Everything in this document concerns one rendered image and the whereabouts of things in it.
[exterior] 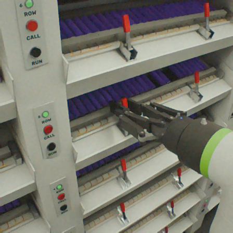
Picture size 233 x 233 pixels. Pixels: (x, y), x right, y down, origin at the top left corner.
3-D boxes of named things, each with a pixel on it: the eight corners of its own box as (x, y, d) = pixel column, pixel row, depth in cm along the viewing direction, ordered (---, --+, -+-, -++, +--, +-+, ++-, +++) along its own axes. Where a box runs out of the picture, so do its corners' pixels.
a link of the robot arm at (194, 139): (234, 116, 45) (202, 136, 41) (227, 169, 50) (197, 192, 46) (207, 105, 50) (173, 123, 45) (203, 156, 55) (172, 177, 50)
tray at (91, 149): (226, 96, 93) (240, 77, 85) (73, 172, 63) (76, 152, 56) (189, 60, 101) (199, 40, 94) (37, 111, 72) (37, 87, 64)
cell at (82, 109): (76, 98, 71) (89, 116, 68) (70, 100, 70) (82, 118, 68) (77, 93, 70) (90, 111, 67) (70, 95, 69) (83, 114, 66)
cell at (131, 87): (126, 81, 79) (139, 96, 76) (120, 82, 78) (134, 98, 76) (127, 76, 78) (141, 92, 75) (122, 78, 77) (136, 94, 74)
